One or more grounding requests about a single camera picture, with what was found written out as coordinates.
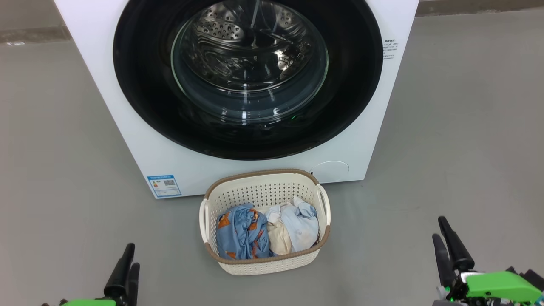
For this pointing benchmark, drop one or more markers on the blue orange patterned garment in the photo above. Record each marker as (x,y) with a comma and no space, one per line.
(240,233)

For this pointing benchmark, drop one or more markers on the blue energy label sticker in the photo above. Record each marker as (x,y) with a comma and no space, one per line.
(164,186)

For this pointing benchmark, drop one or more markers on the round white filter cover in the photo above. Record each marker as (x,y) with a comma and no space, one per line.
(331,172)

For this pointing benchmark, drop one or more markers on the stainless steel washing machine drum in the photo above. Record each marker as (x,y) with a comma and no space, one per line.
(238,42)

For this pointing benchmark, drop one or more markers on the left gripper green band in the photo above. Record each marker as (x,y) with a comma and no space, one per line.
(89,302)

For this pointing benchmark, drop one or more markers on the white and pale blue garment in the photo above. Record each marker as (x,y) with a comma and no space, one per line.
(297,225)

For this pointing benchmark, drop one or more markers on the black text instruction sticker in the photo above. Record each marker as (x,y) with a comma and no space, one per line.
(390,49)

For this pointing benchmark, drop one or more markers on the cream perforated laundry basket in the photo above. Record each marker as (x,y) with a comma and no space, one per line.
(263,191)

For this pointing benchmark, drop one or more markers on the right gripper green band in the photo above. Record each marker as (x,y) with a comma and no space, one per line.
(497,287)

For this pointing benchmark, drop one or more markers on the white front-load washing machine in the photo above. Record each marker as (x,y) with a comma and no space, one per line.
(106,127)

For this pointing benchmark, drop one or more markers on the black round glass washer door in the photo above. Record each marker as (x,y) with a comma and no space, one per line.
(140,85)

